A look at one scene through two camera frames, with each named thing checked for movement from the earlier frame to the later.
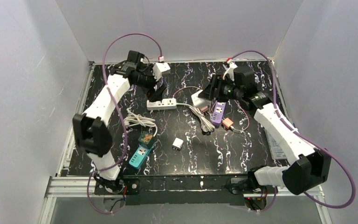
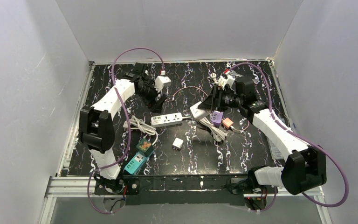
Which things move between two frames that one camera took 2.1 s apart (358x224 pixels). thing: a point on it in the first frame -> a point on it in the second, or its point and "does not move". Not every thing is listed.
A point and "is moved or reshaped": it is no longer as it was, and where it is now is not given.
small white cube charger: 177,143 does not move
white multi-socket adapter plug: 198,101 is moved or reshaped
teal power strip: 140,156 is moved or reshaped
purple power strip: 218,114 does not move
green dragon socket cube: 146,139 is moved or reshaped
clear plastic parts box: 276,153 does not move
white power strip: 165,104 -> 167,120
